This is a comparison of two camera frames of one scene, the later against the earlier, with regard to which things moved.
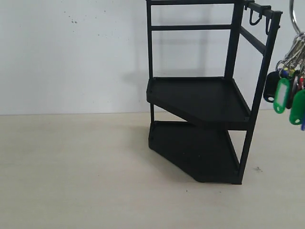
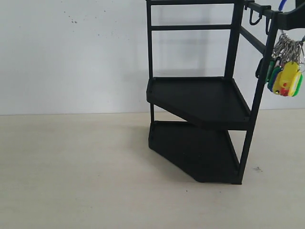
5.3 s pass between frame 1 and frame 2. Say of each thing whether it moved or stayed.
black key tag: moved
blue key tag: moved
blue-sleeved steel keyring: moved
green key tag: moved
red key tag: moved
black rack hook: stayed
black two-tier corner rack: stayed
